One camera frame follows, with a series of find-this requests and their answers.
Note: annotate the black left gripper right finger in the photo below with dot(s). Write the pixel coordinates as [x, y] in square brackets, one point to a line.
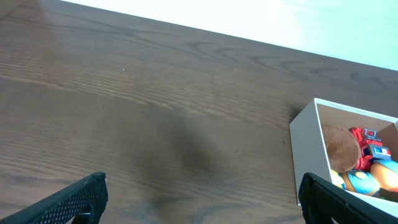
[323, 202]

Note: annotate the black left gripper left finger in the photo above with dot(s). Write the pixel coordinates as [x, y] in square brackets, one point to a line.
[81, 202]

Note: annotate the yellow patterned ball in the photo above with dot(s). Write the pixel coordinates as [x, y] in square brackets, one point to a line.
[337, 179]

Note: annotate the brown plush toy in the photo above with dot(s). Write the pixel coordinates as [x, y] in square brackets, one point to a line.
[342, 148]

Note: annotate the white cardboard box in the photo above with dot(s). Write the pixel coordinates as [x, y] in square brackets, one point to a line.
[309, 151]

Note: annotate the orange blue duck toy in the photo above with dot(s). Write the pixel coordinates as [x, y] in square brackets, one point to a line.
[382, 175]

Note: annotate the red toy fire truck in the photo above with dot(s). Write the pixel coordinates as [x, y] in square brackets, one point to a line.
[371, 148]

